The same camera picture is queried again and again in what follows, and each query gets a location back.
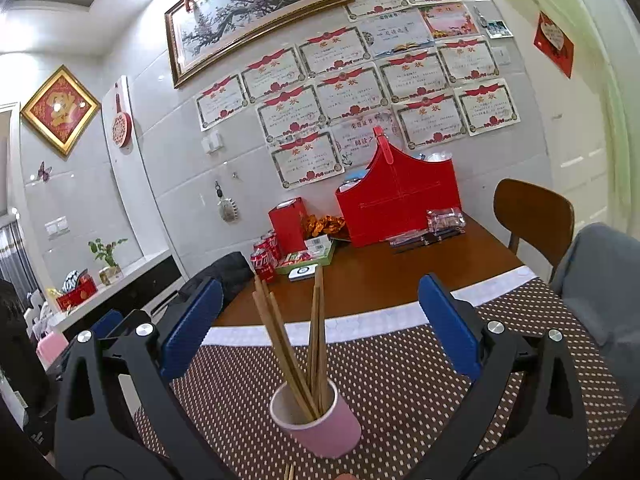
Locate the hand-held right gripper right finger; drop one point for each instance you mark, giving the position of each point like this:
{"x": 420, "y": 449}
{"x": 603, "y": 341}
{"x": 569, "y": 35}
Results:
{"x": 447, "y": 325}

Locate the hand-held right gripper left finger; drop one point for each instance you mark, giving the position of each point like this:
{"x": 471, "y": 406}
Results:
{"x": 195, "y": 325}

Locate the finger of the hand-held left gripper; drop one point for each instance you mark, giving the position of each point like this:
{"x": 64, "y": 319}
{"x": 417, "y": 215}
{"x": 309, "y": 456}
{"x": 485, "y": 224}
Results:
{"x": 107, "y": 322}

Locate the wooden chopstick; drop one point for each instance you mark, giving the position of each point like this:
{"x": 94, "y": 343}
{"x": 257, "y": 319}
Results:
{"x": 267, "y": 330}
{"x": 286, "y": 340}
{"x": 260, "y": 285}
{"x": 314, "y": 310}
{"x": 322, "y": 340}

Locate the pink cup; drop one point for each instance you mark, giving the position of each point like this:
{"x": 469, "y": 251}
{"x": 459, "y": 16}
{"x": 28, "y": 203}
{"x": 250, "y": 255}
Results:
{"x": 325, "y": 432}

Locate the pile of wooden chopsticks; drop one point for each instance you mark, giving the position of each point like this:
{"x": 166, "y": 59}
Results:
{"x": 289, "y": 472}

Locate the red tissue box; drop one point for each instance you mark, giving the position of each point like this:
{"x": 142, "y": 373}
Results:
{"x": 77, "y": 297}

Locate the black and white cabinet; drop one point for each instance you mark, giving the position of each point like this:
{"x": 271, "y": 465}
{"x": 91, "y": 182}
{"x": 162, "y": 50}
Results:
{"x": 135, "y": 280}

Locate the pink container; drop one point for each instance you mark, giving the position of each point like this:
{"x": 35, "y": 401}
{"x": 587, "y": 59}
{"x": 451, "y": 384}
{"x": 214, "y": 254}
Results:
{"x": 51, "y": 349}

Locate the green plant in vase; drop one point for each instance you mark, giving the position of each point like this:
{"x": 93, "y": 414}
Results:
{"x": 107, "y": 260}

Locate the black jacket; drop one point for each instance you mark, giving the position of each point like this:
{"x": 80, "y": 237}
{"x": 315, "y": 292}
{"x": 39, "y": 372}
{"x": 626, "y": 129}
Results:
{"x": 235, "y": 272}

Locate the white table mat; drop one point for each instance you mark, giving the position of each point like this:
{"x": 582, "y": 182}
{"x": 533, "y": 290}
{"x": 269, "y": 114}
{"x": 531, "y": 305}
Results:
{"x": 370, "y": 322}

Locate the brown polka dot tablecloth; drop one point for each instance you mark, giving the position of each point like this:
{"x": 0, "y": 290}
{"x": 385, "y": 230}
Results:
{"x": 400, "y": 390}

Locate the red soda can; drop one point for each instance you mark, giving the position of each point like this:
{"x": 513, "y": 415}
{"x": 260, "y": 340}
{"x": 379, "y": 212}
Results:
{"x": 258, "y": 244}
{"x": 263, "y": 266}
{"x": 273, "y": 244}

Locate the clear plastic packet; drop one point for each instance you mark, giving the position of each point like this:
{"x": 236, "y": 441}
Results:
{"x": 445, "y": 220}

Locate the grey curtain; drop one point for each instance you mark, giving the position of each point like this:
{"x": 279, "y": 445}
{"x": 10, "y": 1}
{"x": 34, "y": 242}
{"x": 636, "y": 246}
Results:
{"x": 12, "y": 252}

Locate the hanging keys with ornament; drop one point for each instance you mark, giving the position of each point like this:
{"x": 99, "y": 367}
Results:
{"x": 227, "y": 207}

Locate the green tray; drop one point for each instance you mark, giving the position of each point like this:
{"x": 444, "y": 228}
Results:
{"x": 305, "y": 260}

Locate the red gift basket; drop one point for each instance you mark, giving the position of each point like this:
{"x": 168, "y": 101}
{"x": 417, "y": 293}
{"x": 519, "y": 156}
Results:
{"x": 400, "y": 200}

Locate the wooden chair back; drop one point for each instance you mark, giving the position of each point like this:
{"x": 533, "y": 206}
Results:
{"x": 532, "y": 215}

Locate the white barcode box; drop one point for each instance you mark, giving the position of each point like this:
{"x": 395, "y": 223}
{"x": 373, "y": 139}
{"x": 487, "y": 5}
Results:
{"x": 319, "y": 245}

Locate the grey jacket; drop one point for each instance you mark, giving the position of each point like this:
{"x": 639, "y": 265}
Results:
{"x": 600, "y": 285}

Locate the orange snack packets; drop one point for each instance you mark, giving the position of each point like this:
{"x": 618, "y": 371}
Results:
{"x": 325, "y": 225}

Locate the red round hanging ornament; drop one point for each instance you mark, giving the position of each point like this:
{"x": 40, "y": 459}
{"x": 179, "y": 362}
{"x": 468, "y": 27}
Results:
{"x": 121, "y": 127}

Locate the red diamond framed picture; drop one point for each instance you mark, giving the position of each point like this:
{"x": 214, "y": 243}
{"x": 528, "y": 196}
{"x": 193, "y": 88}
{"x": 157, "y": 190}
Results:
{"x": 60, "y": 110}

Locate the white door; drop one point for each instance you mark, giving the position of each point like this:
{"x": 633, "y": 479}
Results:
{"x": 575, "y": 110}

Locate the framed plum blossom painting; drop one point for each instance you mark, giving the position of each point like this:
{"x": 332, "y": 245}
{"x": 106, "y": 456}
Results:
{"x": 250, "y": 15}

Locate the white double wall switch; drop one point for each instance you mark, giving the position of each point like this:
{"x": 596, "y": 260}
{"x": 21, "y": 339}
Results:
{"x": 56, "y": 226}

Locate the butterfly wall sticker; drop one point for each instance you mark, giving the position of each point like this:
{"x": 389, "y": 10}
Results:
{"x": 45, "y": 171}

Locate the group of wall certificates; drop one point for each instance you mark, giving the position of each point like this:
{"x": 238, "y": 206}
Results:
{"x": 350, "y": 90}

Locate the white light switch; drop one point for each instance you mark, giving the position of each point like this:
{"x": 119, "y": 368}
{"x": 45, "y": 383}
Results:
{"x": 501, "y": 55}

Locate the small wall photo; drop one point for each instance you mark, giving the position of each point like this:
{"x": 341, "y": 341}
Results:
{"x": 499, "y": 29}

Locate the red heart wall decoration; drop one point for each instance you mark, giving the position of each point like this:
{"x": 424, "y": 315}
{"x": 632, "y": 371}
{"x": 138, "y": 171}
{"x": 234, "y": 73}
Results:
{"x": 554, "y": 42}

